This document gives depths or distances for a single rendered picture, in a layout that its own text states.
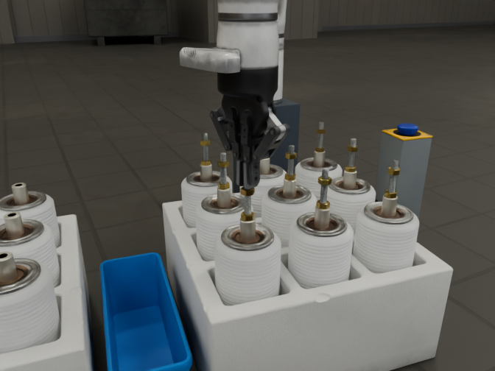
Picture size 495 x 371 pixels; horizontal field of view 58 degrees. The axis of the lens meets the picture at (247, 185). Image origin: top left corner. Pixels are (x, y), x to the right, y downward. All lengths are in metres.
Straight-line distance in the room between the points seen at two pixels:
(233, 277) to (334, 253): 0.15
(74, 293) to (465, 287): 0.78
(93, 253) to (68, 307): 0.49
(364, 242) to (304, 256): 0.11
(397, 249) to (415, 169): 0.28
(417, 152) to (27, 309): 0.73
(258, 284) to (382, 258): 0.21
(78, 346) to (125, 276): 0.31
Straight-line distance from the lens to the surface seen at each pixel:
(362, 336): 0.74
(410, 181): 0.97
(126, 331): 0.89
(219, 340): 0.63
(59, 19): 7.19
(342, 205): 0.80
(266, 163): 0.87
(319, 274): 0.67
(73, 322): 0.64
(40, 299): 0.61
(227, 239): 0.63
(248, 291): 0.64
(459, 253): 1.20
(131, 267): 0.88
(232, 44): 0.53
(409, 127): 0.95
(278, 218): 0.75
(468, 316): 1.00
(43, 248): 0.71
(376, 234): 0.71
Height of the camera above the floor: 0.57
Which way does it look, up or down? 23 degrees down
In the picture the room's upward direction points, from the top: straight up
